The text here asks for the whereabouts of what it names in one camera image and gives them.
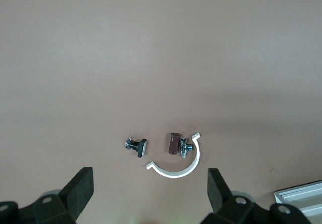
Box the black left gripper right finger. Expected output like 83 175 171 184
201 168 271 224

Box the white curved plastic clip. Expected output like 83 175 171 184
145 132 202 179

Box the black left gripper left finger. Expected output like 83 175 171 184
34 167 95 224

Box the white drawer cabinet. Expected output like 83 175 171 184
273 180 322 224

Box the dark brown cylinder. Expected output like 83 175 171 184
166 132 180 156

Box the brown table cover sheet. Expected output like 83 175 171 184
0 0 322 224

